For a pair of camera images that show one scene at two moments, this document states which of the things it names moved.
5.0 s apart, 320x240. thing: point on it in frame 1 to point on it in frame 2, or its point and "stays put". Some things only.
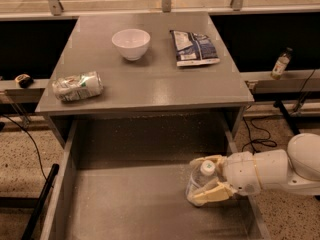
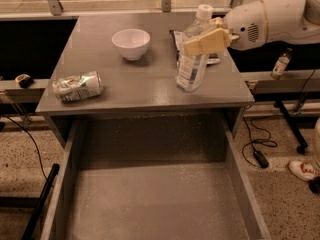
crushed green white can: [78, 86] stays put
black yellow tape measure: [24, 80] stays put
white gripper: [240, 173] to [246, 24]
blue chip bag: [192, 49] stays put
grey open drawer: [127, 180] stays put
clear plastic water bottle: [203, 176] to [191, 70]
